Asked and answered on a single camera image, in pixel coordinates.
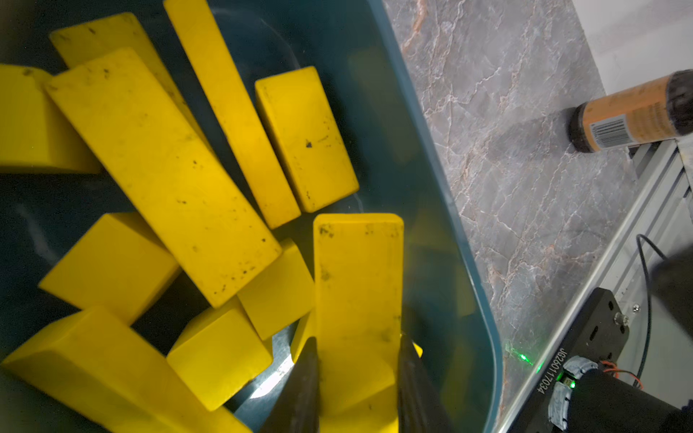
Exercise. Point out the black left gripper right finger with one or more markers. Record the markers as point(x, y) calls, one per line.
point(418, 402)

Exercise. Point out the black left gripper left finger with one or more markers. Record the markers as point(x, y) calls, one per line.
point(297, 408)

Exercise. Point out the yellow chunky block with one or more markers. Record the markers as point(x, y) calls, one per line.
point(35, 135)

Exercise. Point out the yellow cube block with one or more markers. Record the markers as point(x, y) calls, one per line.
point(303, 333)
point(280, 295)

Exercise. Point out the short yellow rectangular block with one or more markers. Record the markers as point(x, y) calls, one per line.
point(297, 116)

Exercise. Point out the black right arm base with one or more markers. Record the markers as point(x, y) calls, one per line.
point(595, 334)

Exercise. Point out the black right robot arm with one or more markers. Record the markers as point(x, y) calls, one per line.
point(600, 403)

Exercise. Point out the small yellow block front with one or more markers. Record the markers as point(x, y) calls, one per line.
point(218, 353)

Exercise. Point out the long yellow plank block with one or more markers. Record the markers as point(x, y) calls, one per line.
point(221, 82)

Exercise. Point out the teal plastic bin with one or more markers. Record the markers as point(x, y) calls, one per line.
point(353, 46)

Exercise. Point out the brown bottle orange cap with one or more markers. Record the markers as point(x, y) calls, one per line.
point(655, 111)

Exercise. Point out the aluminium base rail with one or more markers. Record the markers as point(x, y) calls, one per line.
point(662, 211)

